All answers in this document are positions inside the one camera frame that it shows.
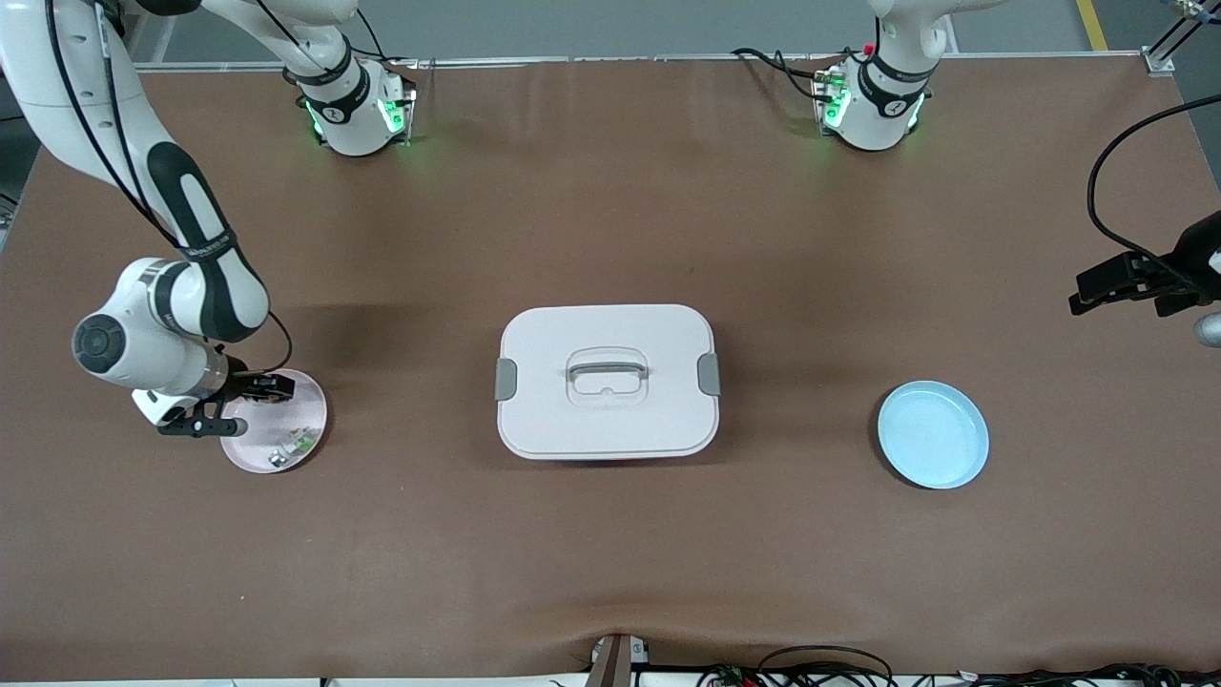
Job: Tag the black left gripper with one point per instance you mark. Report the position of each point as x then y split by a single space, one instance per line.
1194 250

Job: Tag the green push-button switch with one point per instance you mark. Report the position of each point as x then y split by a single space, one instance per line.
294 447

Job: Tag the aluminium frame rail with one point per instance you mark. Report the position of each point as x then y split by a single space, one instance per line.
572 60

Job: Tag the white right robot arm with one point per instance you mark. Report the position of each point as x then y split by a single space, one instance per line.
143 315

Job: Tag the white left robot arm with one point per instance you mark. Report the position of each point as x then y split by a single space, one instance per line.
873 119

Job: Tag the white lidded storage box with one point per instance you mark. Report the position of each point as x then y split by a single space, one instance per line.
607 420

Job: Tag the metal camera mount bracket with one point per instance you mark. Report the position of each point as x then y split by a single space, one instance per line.
615 663

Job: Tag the orange push-button switch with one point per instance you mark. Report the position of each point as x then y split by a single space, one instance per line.
275 400

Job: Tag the light blue round plate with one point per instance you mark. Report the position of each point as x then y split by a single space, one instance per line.
933 435

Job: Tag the aluminium frame post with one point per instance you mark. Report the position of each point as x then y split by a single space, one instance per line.
1171 43

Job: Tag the pink round plate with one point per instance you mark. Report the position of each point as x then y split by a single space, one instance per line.
250 453

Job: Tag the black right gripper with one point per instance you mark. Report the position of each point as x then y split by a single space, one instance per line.
239 384

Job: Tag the brown table mat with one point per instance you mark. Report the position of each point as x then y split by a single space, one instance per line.
610 553

